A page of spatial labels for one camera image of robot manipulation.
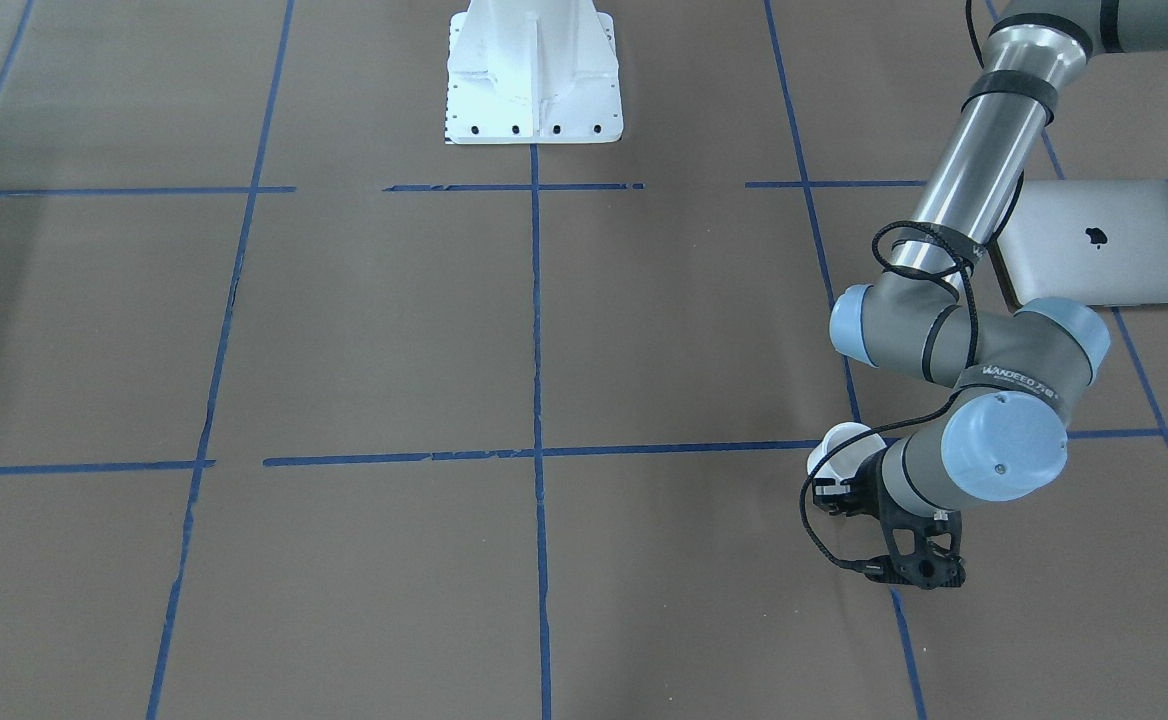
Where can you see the white ceramic cup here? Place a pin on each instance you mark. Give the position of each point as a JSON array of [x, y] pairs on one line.
[[835, 461]]

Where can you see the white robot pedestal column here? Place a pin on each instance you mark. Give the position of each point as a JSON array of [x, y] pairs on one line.
[[532, 72]]

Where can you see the grey closed laptop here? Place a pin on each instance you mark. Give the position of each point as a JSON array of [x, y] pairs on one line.
[[1100, 242]]

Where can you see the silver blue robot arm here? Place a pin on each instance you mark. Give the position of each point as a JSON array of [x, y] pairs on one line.
[[1014, 379]]

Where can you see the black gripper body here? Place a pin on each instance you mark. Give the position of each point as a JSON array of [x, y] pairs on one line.
[[866, 483]]

